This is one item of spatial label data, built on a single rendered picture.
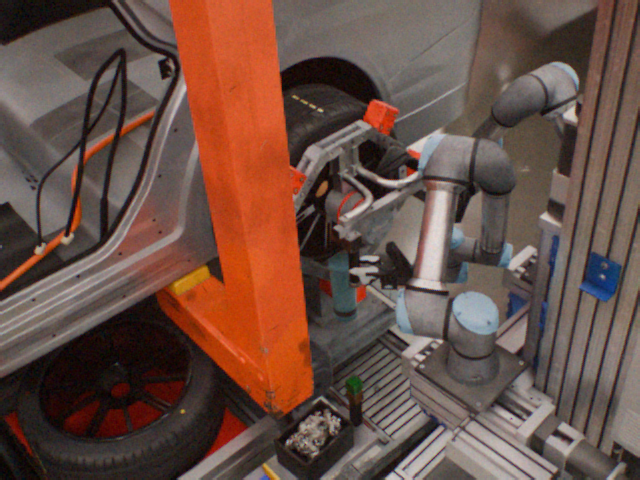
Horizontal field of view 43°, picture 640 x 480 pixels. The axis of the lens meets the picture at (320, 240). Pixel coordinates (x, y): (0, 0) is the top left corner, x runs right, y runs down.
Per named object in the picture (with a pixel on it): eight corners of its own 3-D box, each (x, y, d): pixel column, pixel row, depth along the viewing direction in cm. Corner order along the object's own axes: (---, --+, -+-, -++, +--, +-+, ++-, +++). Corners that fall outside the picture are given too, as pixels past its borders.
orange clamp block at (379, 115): (373, 127, 271) (384, 102, 269) (389, 136, 266) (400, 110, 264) (360, 123, 266) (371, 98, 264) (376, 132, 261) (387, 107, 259)
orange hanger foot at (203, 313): (197, 285, 295) (180, 212, 273) (285, 364, 264) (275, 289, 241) (158, 308, 287) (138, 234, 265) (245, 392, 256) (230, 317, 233)
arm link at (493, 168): (525, 133, 207) (513, 249, 245) (482, 129, 210) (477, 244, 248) (518, 166, 201) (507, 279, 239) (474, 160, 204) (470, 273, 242)
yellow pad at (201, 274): (189, 258, 283) (187, 247, 280) (211, 277, 274) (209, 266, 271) (156, 276, 276) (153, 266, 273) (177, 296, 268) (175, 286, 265)
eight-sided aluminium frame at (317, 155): (395, 224, 305) (394, 100, 270) (407, 232, 301) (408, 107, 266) (283, 295, 280) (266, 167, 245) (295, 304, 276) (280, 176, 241)
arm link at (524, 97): (524, 112, 225) (455, 189, 269) (551, 98, 230) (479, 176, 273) (500, 79, 228) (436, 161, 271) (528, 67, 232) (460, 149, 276)
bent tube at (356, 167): (388, 153, 272) (388, 126, 265) (430, 176, 260) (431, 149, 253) (350, 174, 264) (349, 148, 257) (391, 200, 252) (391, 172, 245)
